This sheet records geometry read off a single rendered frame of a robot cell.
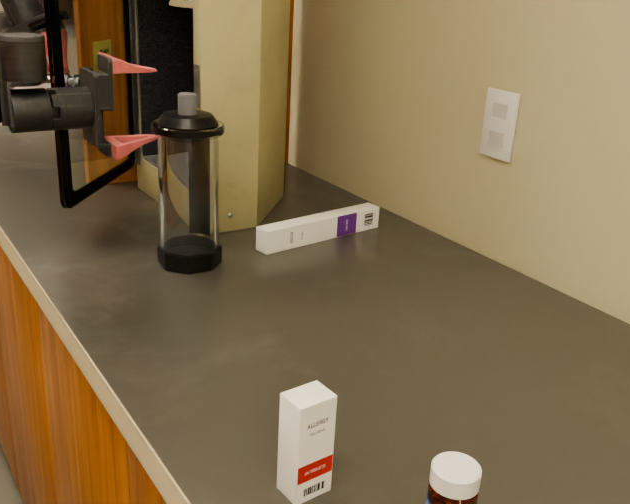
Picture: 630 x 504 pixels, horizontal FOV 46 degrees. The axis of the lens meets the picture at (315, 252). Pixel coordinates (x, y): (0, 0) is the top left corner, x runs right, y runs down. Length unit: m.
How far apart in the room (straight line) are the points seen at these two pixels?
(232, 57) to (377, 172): 0.46
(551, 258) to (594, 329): 0.19
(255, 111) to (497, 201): 0.45
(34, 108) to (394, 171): 0.76
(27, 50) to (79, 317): 0.35
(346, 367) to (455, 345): 0.16
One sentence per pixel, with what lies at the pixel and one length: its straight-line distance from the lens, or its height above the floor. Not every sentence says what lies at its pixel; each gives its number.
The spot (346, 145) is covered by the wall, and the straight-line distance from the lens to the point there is 1.65.
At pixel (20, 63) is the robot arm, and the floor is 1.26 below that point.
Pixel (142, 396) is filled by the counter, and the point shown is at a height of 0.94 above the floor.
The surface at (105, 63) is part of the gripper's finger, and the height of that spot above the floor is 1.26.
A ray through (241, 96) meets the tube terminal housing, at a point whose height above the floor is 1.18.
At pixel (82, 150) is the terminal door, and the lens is 1.34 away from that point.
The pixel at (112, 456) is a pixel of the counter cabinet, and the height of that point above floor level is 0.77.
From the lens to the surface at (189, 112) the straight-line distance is 1.12.
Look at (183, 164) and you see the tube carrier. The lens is 1.10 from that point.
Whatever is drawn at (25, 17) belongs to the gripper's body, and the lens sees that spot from 1.34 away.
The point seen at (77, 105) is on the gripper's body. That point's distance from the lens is 1.06.
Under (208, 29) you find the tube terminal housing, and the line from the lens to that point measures 1.24.
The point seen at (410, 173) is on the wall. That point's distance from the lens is 1.48.
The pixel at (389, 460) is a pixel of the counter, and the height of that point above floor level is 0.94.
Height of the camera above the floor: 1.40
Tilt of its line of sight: 22 degrees down
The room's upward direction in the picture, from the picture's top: 3 degrees clockwise
